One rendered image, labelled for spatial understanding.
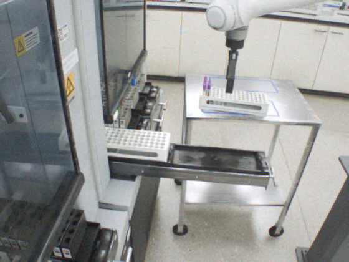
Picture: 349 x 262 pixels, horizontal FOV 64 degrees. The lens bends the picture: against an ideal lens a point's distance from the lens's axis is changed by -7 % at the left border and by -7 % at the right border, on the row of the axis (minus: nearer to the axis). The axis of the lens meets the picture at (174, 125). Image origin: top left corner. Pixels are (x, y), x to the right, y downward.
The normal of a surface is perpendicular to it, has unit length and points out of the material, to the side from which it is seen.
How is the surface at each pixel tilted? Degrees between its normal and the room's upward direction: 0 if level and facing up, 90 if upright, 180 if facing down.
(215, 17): 93
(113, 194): 0
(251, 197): 0
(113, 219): 0
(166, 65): 90
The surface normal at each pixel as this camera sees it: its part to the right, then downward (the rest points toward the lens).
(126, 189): 0.04, -0.83
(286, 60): -0.10, 0.54
